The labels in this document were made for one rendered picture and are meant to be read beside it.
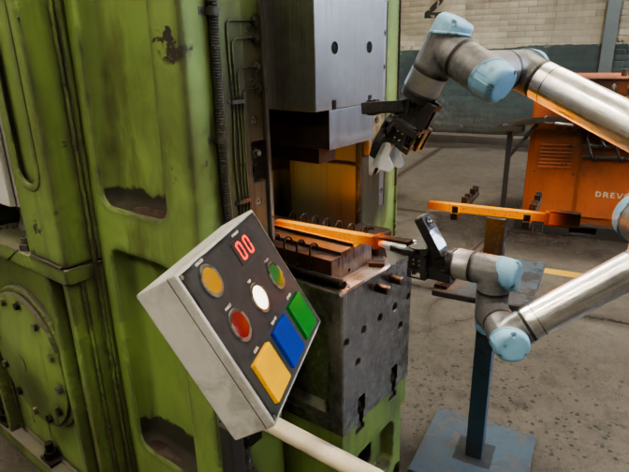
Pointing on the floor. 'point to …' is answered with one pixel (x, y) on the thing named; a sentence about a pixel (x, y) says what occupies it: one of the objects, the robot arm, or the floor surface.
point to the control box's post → (231, 450)
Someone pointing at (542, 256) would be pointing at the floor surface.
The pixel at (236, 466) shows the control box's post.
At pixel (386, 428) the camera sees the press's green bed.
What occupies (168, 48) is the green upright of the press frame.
